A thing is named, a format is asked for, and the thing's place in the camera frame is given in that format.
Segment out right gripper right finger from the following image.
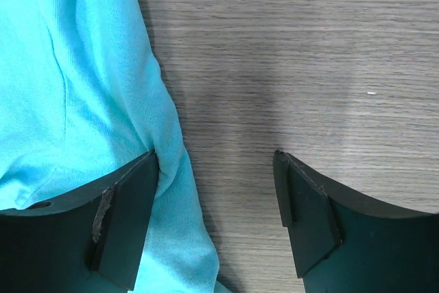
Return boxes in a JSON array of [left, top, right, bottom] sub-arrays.
[[272, 151, 438, 292]]

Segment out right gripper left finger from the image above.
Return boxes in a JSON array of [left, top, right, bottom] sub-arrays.
[[1, 152, 158, 292]]

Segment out cyan t shirt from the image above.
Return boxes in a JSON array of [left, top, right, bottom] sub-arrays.
[[1, 0, 225, 292]]

